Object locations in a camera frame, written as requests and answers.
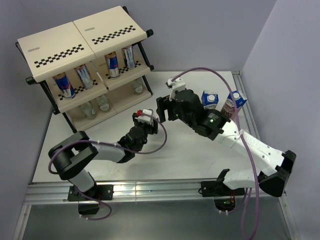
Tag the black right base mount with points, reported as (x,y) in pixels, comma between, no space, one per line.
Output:
(226,200)

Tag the energy drink can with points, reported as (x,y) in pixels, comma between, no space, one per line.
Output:
(85,76)
(64,85)
(128,57)
(112,65)

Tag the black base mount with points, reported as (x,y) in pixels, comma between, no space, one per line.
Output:
(226,200)
(91,201)

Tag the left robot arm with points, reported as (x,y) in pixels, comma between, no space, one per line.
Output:
(69,158)

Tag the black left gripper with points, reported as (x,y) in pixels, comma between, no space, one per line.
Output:
(153,128)

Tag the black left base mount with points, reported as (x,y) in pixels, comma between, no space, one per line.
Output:
(91,201)

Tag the aluminium rail frame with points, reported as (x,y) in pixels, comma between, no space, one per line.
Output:
(155,196)

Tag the pineapple juice carton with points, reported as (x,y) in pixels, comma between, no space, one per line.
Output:
(209,99)

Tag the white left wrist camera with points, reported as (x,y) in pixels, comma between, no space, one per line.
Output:
(145,116)

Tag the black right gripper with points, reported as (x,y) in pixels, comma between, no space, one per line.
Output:
(163,103)

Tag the glass bottle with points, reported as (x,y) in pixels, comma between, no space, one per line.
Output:
(137,86)
(88,110)
(103,103)

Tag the beige three-tier shelf rack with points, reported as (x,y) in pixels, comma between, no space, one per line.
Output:
(87,41)

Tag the red grape juice carton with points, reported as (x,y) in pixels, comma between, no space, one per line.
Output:
(233,103)

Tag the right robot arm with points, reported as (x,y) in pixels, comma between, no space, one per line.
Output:
(273,166)

